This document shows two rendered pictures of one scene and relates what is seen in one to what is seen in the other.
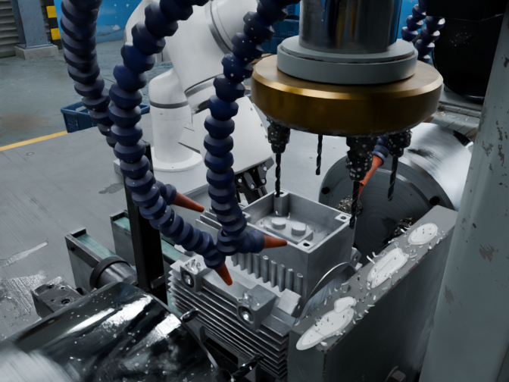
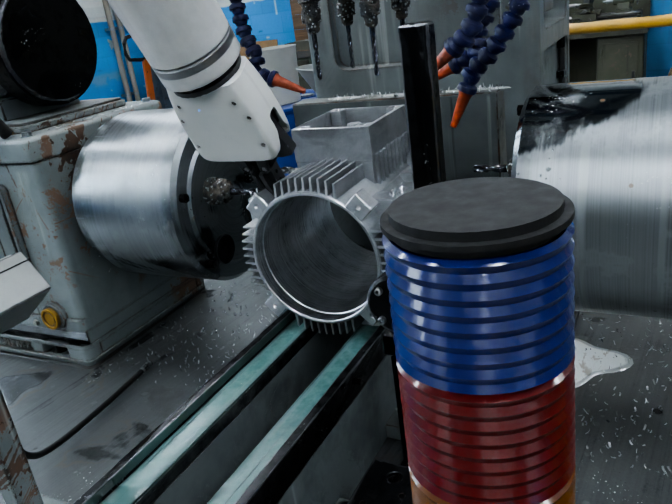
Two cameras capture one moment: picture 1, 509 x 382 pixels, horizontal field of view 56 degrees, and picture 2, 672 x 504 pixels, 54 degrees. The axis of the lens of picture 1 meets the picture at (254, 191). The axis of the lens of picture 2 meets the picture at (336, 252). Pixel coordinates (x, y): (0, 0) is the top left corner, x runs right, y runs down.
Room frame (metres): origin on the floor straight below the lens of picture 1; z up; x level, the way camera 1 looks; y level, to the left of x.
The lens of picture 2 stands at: (0.72, 0.72, 1.28)
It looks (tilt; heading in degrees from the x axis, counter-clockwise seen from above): 21 degrees down; 257
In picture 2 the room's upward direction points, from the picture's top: 8 degrees counter-clockwise
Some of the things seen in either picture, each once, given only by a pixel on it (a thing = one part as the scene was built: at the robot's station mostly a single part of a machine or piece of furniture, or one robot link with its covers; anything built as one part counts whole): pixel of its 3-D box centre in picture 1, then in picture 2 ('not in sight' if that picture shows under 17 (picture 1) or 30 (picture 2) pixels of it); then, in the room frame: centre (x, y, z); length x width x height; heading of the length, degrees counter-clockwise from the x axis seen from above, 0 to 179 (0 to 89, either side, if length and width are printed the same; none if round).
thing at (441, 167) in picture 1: (420, 194); (156, 192); (0.75, -0.30, 1.04); 0.37 x 0.25 x 0.25; 137
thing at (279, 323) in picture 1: (266, 286); (349, 228); (0.52, -0.02, 1.01); 0.20 x 0.19 x 0.19; 49
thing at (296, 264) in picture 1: (291, 241); (353, 145); (0.50, -0.05, 1.11); 0.12 x 0.11 x 0.07; 49
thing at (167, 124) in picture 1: (172, 130); not in sight; (1.37, 0.25, 0.93); 0.19 x 0.19 x 0.18
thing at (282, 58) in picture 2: not in sight; (273, 76); (0.18, -2.26, 0.99); 0.24 x 0.22 x 0.24; 133
